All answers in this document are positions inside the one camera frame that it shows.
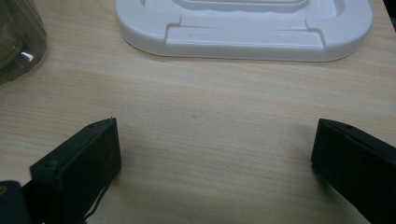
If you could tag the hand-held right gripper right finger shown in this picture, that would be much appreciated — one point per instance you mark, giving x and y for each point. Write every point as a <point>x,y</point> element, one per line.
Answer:
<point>358,165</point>

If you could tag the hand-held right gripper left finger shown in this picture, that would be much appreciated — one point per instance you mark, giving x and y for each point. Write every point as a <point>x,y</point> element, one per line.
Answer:
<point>81,168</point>

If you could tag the grey translucent storage box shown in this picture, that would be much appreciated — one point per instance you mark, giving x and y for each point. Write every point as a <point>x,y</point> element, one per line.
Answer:
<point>18,37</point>

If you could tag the white plastic tray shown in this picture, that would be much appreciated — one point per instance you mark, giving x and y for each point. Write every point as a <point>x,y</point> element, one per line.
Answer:
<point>243,34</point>

